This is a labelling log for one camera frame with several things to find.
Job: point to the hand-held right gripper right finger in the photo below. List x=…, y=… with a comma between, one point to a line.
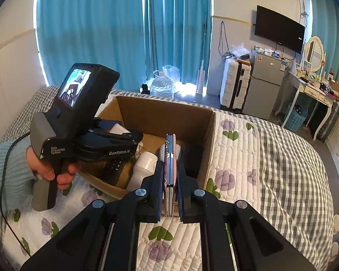
x=180, y=197

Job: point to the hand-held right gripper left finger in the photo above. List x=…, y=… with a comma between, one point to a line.
x=159, y=192

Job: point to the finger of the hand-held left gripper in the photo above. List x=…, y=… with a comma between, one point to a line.
x=115, y=137
x=106, y=123

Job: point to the red patterned phone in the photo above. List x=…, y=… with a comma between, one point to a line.
x=171, y=169

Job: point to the white flashlight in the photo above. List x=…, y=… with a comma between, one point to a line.
x=142, y=169

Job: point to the black remote control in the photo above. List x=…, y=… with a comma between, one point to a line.
x=114, y=170

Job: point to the black rectangular case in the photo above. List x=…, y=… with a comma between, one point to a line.
x=192, y=159

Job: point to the white earbuds case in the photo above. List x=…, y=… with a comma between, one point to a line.
x=180, y=151

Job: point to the brown cardboard box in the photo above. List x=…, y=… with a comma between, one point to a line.
x=163, y=115

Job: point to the person's left forearm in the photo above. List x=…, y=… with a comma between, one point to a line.
x=8, y=172

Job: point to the person's left hand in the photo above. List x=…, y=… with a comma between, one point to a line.
x=45, y=169

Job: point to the clear water jug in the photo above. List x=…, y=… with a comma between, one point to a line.
x=161, y=86

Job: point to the wide turquoise curtain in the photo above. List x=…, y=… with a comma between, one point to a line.
x=90, y=28

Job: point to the crumpled plastic bag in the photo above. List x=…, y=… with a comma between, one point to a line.
x=171, y=72

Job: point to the narrow turquoise curtain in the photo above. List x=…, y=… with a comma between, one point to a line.
x=178, y=25

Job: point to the white hard suitcase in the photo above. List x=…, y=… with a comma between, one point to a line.
x=234, y=84

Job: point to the silver fridge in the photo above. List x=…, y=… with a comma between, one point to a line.
x=264, y=87

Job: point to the blue laundry basket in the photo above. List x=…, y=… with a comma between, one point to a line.
x=296, y=118

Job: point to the clear plastic bag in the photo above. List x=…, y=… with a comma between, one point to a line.
x=241, y=51

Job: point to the silver suitcase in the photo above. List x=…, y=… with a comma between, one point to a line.
x=329, y=121

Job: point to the white dressing table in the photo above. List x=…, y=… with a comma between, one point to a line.
x=313, y=90

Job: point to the white oval mirror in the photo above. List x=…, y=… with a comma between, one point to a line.
x=315, y=53

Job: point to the green curtain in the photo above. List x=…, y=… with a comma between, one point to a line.
x=325, y=8

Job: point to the black wall television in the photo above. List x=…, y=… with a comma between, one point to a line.
x=279, y=29

